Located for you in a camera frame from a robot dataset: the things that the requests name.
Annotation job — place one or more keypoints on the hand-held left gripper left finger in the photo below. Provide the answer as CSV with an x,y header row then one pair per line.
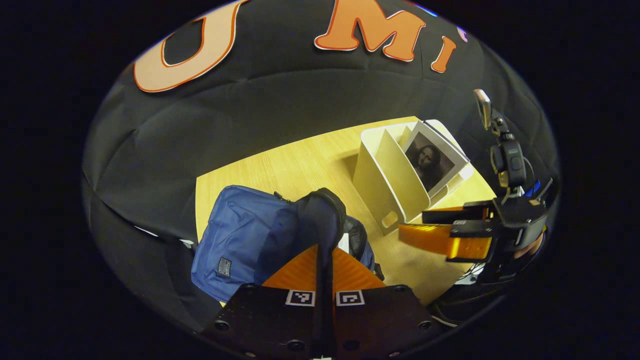
x,y
265,320

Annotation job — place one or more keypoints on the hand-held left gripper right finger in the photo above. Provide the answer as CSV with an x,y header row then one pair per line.
x,y
385,320

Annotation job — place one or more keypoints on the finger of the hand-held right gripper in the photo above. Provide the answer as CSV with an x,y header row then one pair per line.
x,y
440,239
450,216

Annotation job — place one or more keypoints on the grey portrait cover book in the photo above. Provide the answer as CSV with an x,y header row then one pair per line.
x,y
430,160

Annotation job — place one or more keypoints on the white bookshelf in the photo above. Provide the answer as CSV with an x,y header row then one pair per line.
x,y
390,185

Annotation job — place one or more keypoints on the blue schoolbag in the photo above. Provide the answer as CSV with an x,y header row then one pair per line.
x,y
240,235

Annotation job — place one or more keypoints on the black backdrop cloth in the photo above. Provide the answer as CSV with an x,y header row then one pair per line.
x,y
300,100

